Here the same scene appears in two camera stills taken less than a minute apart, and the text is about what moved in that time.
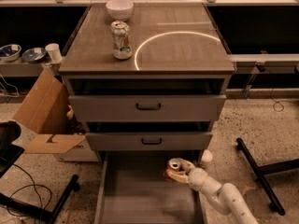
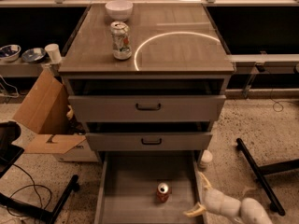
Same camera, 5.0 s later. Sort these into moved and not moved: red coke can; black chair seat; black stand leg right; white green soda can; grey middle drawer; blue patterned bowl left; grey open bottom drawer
Moved: red coke can
Not moved: grey open bottom drawer; grey middle drawer; blue patterned bowl left; black stand leg right; white green soda can; black chair seat
